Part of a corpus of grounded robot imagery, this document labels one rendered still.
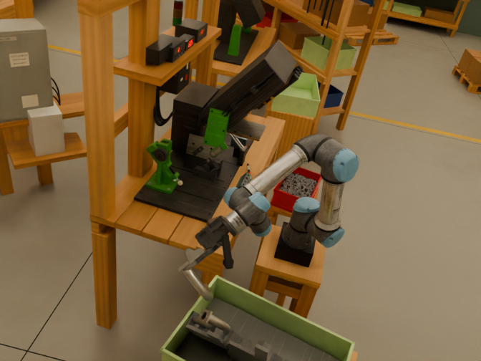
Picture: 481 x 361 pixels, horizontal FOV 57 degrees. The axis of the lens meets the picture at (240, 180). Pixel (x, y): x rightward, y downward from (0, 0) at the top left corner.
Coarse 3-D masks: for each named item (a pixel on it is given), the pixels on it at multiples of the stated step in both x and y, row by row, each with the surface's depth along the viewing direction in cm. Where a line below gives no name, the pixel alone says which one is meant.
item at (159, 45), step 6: (156, 42) 211; (162, 42) 212; (168, 42) 214; (150, 48) 204; (156, 48) 205; (162, 48) 206; (168, 48) 212; (150, 54) 205; (156, 54) 204; (162, 54) 208; (168, 54) 214; (150, 60) 207; (156, 60) 206; (162, 60) 210
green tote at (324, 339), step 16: (224, 288) 189; (240, 288) 185; (208, 304) 191; (240, 304) 189; (256, 304) 184; (272, 304) 180; (272, 320) 185; (288, 320) 180; (304, 320) 176; (176, 336) 165; (304, 336) 181; (320, 336) 177; (336, 336) 173; (160, 352) 157; (336, 352) 177
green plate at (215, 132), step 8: (216, 112) 244; (208, 120) 246; (216, 120) 245; (224, 120) 244; (208, 128) 247; (216, 128) 246; (224, 128) 245; (208, 136) 249; (216, 136) 248; (224, 136) 247; (208, 144) 250; (216, 144) 249
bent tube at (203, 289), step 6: (186, 264) 146; (180, 270) 146; (192, 270) 148; (186, 276) 148; (192, 276) 147; (192, 282) 148; (198, 282) 148; (198, 288) 147; (204, 288) 148; (204, 294) 149; (210, 294) 151
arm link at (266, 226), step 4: (264, 220) 156; (268, 220) 160; (252, 224) 155; (256, 224) 155; (260, 224) 155; (264, 224) 157; (268, 224) 160; (252, 228) 159; (256, 228) 158; (260, 228) 158; (264, 228) 159; (268, 228) 161; (256, 232) 160; (260, 232) 160; (264, 232) 160; (268, 232) 162; (260, 236) 163
